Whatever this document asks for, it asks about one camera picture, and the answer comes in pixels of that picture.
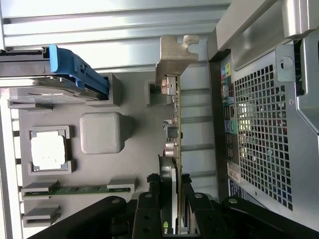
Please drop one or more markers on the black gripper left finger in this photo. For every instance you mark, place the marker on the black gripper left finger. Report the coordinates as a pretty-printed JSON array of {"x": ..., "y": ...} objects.
[{"x": 147, "y": 214}]

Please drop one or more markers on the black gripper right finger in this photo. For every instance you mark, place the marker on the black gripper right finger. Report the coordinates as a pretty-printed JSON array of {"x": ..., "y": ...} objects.
[{"x": 204, "y": 216}]

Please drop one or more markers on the green RAM stick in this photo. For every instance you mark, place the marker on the green RAM stick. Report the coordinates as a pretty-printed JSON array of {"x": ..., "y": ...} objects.
[{"x": 82, "y": 190}]

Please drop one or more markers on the grey parts rack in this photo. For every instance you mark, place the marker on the grey parts rack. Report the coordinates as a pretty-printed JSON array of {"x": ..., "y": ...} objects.
[{"x": 139, "y": 139}]

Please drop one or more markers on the silver CPU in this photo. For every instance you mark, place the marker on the silver CPU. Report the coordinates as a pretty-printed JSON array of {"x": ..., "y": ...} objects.
[{"x": 48, "y": 150}]

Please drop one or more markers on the hard disk with blue rails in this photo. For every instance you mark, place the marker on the hard disk with blue rails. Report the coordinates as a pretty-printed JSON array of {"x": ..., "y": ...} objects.
[{"x": 37, "y": 87}]

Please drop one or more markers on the open PC case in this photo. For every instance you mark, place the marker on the open PC case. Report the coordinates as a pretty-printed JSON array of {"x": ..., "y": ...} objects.
[{"x": 286, "y": 62}]

